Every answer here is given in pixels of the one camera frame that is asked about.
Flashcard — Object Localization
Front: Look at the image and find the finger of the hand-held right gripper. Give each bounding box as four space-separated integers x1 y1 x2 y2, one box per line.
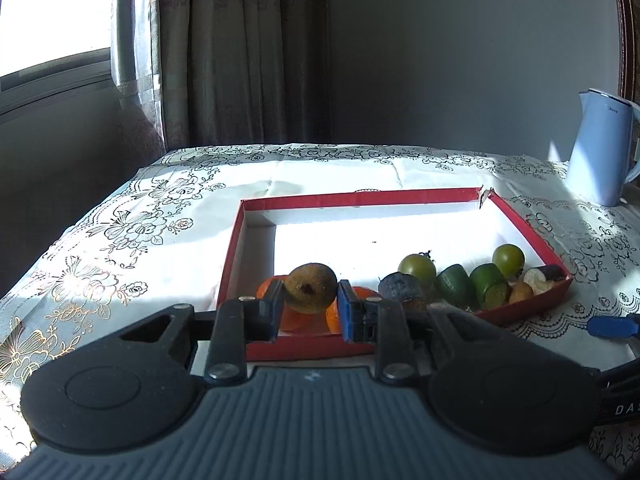
587 314 640 339

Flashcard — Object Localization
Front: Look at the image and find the small tan longan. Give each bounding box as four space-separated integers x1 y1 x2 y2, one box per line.
509 281 535 305

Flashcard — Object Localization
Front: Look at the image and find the orange tangerine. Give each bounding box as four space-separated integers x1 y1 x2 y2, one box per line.
325 285 387 336
256 276 323 335

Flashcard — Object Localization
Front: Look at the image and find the brown round fruit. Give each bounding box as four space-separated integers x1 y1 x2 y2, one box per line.
284 262 339 315

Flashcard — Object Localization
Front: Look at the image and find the red cardboard box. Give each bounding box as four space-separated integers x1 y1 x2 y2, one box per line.
216 187 573 362

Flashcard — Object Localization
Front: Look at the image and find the tapered cucumber end piece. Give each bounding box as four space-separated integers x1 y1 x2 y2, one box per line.
434 265 476 309

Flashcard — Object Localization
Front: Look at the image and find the window with grey frame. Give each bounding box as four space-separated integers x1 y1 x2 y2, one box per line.
0 0 118 121

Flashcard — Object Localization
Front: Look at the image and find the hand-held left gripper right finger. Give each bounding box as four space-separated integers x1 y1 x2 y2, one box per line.
337 280 506 386

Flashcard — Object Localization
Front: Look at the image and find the rounded dark eggplant piece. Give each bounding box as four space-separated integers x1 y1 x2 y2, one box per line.
378 272 426 306

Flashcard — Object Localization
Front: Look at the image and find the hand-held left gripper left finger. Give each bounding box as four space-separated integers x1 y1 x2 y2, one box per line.
120 280 286 386

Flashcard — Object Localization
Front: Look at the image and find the dark wooden frame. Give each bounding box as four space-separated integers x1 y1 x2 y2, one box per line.
611 0 640 106

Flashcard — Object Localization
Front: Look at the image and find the patterned brown curtain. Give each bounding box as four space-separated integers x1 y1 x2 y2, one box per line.
157 0 333 150

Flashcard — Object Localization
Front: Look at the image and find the floral white tablecloth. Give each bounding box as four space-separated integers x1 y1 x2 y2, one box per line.
0 144 640 476

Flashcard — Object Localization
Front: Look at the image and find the cylindrical cucumber piece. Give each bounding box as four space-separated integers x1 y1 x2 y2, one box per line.
469 263 512 309

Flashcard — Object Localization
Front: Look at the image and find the cut eggplant piece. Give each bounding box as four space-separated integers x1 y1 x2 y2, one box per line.
522 265 564 296

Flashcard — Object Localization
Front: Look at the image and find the sheer white curtain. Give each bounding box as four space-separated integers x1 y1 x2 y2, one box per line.
110 0 167 167

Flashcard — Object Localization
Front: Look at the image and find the light blue electric kettle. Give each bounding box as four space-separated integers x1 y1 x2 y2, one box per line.
565 89 640 207

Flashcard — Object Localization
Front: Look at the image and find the green tomato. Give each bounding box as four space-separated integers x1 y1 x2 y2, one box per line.
398 253 438 286
492 243 526 279

